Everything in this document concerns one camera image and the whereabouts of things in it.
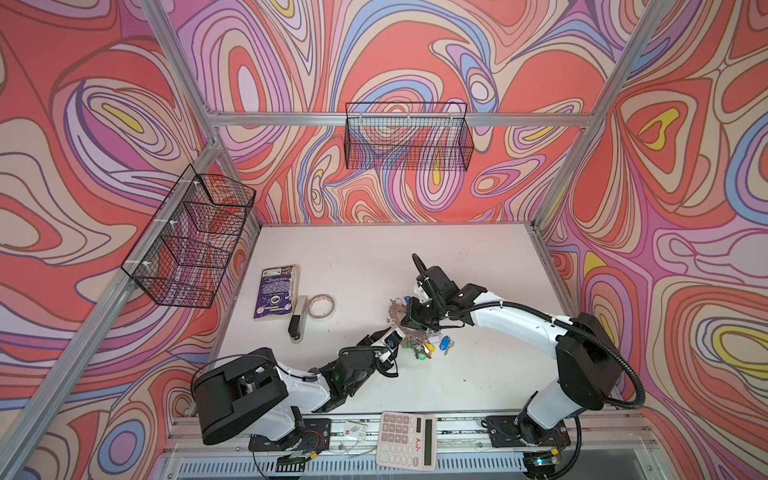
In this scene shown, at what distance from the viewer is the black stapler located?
2.90 feet

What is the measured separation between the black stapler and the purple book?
1 cm

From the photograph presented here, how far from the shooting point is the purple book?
3.11 feet
